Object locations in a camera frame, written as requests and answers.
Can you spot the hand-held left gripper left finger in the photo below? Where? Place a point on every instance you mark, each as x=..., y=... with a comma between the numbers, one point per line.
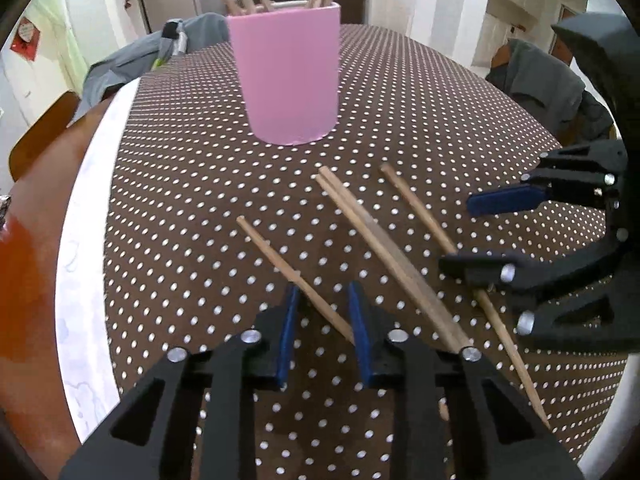
x=287, y=340

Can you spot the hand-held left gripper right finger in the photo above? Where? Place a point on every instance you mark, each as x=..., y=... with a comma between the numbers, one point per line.
x=361, y=335

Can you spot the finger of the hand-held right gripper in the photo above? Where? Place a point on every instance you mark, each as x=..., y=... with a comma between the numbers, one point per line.
x=485, y=267
x=505, y=200

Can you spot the long wooden chopstick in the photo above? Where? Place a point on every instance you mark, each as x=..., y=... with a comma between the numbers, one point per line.
x=404, y=283
x=420, y=210
x=280, y=265
x=419, y=280

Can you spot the pink cup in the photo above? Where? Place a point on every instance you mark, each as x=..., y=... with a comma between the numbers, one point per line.
x=285, y=80

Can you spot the brown wooden door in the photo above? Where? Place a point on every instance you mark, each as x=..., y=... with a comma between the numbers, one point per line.
x=562, y=30

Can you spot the dark grey jacket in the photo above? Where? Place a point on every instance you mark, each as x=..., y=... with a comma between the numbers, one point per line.
x=540, y=90

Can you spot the brown wooden chair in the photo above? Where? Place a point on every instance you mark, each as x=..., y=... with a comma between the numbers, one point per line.
x=45, y=130
x=500, y=55

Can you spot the brown polka dot tablecloth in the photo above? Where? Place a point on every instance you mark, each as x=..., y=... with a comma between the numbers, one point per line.
x=200, y=185

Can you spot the white plastic table sheet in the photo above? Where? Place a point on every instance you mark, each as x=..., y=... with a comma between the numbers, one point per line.
x=85, y=210

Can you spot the dark wooden desk cabinet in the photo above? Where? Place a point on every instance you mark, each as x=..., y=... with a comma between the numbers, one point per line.
x=352, y=7

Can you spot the shiny silver object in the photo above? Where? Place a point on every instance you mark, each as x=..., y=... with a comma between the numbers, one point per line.
x=4, y=210

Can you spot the light grey jacket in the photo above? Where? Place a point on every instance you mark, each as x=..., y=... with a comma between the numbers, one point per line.
x=125, y=70

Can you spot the light green curtain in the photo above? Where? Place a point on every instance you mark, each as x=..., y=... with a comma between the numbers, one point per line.
x=60, y=25

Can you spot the white wall cupboard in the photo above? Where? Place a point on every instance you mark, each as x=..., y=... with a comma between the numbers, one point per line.
x=520, y=0

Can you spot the red diamond wall decoration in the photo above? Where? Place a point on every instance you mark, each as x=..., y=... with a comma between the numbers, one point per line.
x=26, y=37

